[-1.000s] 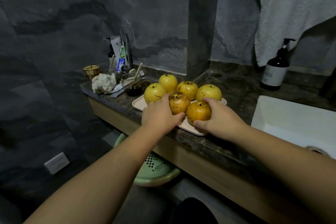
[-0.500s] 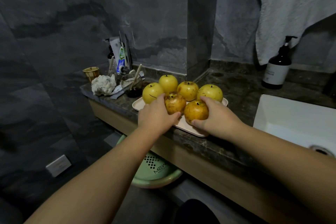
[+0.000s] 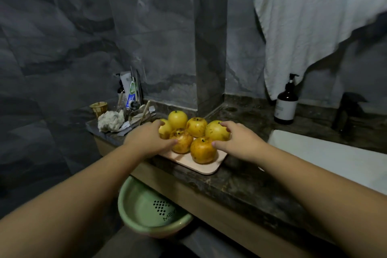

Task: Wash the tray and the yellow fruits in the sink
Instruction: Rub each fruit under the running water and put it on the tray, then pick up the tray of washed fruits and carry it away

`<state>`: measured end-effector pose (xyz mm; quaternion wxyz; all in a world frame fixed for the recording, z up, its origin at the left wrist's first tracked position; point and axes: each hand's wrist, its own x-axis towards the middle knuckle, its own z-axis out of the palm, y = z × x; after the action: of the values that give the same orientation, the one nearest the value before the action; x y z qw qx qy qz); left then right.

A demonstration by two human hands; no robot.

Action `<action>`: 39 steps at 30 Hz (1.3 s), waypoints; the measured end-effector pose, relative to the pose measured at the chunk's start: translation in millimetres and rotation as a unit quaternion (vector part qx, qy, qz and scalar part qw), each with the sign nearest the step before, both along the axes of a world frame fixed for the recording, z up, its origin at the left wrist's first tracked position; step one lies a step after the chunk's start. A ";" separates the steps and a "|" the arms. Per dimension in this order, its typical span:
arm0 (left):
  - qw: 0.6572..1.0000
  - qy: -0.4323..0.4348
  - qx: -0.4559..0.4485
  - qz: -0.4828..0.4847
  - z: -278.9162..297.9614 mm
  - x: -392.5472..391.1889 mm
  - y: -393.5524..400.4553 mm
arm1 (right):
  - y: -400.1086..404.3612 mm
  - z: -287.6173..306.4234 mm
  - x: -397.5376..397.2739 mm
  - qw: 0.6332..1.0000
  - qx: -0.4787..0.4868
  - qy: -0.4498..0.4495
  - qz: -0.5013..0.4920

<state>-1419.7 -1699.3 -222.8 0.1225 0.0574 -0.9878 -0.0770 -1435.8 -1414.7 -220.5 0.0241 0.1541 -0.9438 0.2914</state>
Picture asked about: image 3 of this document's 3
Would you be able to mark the white hanging towel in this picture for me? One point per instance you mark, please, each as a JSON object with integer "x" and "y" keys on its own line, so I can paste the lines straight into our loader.
{"x": 302, "y": 25}

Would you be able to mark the black faucet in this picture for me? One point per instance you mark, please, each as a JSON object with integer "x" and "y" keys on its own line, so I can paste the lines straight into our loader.
{"x": 348, "y": 109}

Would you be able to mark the gold cup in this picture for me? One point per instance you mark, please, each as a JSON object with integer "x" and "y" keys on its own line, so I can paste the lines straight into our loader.
{"x": 98, "y": 108}

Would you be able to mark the person's right hand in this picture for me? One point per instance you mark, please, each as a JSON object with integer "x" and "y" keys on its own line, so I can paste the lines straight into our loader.
{"x": 240, "y": 141}

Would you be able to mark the beige plastic tray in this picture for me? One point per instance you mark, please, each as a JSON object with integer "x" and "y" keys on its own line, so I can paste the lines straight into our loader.
{"x": 208, "y": 167}

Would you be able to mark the white toothpaste tube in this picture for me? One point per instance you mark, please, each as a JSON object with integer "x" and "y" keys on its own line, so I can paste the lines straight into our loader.
{"x": 131, "y": 91}

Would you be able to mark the dark soap pump bottle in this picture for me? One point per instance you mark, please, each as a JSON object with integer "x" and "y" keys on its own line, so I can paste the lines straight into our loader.
{"x": 286, "y": 103}

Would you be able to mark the person's left hand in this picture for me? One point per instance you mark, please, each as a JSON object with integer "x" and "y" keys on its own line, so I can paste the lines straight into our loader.
{"x": 148, "y": 140}

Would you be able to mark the white sink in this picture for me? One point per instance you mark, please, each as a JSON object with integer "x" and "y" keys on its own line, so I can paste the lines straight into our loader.
{"x": 338, "y": 158}

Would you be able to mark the light green plastic bin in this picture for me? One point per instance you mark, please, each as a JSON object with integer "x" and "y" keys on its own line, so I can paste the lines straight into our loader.
{"x": 151, "y": 209}

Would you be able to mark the clear glass mug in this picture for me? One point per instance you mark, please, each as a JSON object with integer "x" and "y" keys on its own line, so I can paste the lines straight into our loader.
{"x": 144, "y": 119}

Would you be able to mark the person's right forearm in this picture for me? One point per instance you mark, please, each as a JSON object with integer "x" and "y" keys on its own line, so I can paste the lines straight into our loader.
{"x": 326, "y": 200}

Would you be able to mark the person's left forearm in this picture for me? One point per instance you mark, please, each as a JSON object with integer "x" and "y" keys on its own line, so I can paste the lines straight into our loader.
{"x": 66, "y": 206}

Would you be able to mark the crumpled white rag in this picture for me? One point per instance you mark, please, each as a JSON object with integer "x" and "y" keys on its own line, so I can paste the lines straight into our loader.
{"x": 110, "y": 120}

